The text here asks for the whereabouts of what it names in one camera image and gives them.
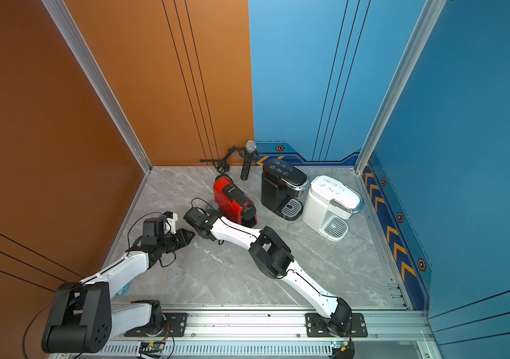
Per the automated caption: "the red coffee machine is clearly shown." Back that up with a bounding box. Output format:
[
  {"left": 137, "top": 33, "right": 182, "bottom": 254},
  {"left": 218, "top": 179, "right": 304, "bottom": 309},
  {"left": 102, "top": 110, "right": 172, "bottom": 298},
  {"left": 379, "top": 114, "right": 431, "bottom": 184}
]
[{"left": 213, "top": 174, "right": 257, "bottom": 228}]

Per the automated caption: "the microphone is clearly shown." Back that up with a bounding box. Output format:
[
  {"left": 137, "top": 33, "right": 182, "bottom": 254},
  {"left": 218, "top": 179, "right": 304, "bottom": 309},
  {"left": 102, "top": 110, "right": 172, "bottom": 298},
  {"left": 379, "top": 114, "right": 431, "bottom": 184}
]
[{"left": 200, "top": 140, "right": 259, "bottom": 181}]

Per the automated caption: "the black coffee machine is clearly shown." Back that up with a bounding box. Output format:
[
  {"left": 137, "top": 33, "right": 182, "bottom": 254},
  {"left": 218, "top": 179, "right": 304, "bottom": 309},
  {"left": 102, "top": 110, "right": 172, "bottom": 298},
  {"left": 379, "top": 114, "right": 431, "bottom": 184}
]
[{"left": 261, "top": 159, "right": 310, "bottom": 221}]

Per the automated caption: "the white coffee machine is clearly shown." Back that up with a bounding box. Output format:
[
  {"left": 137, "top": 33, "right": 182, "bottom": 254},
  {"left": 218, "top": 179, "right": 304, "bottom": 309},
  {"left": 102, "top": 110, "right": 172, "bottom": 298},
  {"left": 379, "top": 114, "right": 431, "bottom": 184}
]
[{"left": 301, "top": 175, "right": 364, "bottom": 242}]

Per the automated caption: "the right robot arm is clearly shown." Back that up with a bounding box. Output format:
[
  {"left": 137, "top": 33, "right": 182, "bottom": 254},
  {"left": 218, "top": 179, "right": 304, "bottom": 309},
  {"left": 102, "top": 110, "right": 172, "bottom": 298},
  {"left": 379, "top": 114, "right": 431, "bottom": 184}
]
[{"left": 184, "top": 207, "right": 353, "bottom": 337}]

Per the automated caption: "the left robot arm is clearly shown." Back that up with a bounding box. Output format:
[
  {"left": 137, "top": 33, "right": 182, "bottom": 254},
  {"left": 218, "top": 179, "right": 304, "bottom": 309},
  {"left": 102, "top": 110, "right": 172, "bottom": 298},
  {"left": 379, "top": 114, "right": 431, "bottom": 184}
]
[{"left": 41, "top": 213, "right": 195, "bottom": 354}]

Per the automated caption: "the blue owl toy block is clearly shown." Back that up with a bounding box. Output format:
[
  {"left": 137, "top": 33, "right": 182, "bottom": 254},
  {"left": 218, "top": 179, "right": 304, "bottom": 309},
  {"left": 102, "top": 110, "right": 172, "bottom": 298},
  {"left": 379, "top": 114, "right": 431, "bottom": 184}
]
[{"left": 115, "top": 282, "right": 131, "bottom": 297}]

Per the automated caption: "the left green circuit board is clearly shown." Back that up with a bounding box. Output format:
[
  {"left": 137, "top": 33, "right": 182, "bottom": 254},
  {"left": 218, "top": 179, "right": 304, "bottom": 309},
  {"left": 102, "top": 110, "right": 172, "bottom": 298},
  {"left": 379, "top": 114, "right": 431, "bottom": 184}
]
[{"left": 137, "top": 341, "right": 166, "bottom": 358}]

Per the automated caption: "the green circuit board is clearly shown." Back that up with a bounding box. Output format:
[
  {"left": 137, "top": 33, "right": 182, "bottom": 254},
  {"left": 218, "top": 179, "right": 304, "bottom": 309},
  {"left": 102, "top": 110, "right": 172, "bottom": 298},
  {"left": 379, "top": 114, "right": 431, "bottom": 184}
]
[
  {"left": 329, "top": 342, "right": 355, "bottom": 359},
  {"left": 137, "top": 341, "right": 166, "bottom": 358}
]

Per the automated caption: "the right green circuit board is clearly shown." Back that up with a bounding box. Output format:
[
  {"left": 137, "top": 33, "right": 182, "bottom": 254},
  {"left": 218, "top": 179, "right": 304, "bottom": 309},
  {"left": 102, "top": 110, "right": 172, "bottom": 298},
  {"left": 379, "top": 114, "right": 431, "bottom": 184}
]
[{"left": 329, "top": 342, "right": 355, "bottom": 359}]

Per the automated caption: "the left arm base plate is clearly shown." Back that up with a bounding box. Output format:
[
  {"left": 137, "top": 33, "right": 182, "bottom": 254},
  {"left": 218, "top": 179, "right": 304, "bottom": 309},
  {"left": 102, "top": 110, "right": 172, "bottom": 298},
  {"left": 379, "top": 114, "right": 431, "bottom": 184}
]
[{"left": 123, "top": 312, "right": 188, "bottom": 338}]

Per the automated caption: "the aluminium mounting rail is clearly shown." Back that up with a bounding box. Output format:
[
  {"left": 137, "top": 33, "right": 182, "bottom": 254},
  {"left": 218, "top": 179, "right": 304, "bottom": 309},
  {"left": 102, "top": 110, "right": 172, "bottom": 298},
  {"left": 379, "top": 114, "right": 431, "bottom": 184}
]
[{"left": 94, "top": 306, "right": 442, "bottom": 358}]

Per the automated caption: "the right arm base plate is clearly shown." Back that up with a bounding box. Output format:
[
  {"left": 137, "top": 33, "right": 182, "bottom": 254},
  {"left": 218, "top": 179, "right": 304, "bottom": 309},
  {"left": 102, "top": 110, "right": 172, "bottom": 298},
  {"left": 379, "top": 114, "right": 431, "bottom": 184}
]
[{"left": 304, "top": 312, "right": 369, "bottom": 338}]

